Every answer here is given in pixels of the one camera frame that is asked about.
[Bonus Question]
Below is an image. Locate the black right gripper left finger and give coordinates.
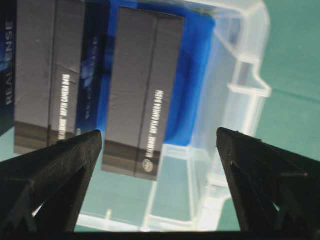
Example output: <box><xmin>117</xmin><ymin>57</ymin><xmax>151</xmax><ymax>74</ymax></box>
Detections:
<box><xmin>0</xmin><ymin>130</ymin><xmax>102</xmax><ymax>233</ymax></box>

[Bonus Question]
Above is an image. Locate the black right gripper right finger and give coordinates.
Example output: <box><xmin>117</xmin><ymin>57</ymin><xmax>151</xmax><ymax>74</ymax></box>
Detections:
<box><xmin>216</xmin><ymin>127</ymin><xmax>320</xmax><ymax>233</ymax></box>

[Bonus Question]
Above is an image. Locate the black realsense box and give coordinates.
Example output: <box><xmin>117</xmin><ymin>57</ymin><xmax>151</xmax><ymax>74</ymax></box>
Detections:
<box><xmin>0</xmin><ymin>0</ymin><xmax>86</xmax><ymax>159</ymax></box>
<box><xmin>102</xmin><ymin>7</ymin><xmax>184</xmax><ymax>181</ymax></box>

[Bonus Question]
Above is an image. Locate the clear plastic storage case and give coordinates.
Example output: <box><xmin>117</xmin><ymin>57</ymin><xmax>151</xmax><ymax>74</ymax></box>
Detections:
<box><xmin>77</xmin><ymin>0</ymin><xmax>272</xmax><ymax>232</ymax></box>

